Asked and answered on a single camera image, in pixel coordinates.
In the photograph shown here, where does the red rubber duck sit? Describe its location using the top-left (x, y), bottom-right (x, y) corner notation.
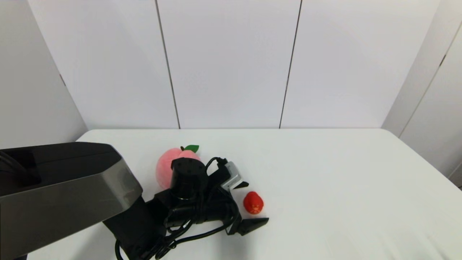
top-left (243, 191), bottom-right (264, 215)

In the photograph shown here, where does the pink plush peach toy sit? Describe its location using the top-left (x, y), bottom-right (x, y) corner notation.
top-left (156, 145), bottom-right (201, 190)

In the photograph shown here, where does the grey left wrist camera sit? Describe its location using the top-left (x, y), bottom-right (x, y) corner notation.
top-left (221, 161), bottom-right (242, 191)

